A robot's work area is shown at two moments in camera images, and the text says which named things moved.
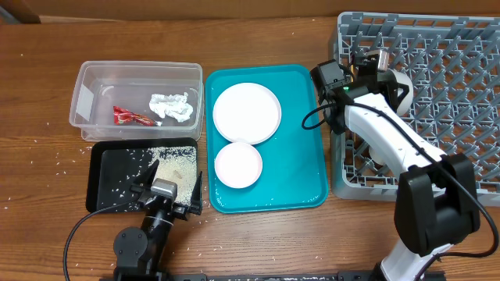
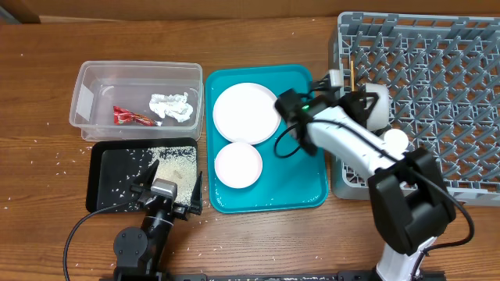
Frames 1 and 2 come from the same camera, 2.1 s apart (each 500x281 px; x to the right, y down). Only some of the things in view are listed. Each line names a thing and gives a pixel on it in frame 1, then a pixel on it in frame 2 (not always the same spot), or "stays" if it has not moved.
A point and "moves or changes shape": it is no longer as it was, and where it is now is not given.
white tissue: [172, 105] stays
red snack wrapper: [123, 117] stays
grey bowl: [406, 101] moves or changes shape
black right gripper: [388, 85] → [355, 104]
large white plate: [246, 112] stays
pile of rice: [178, 164] stays
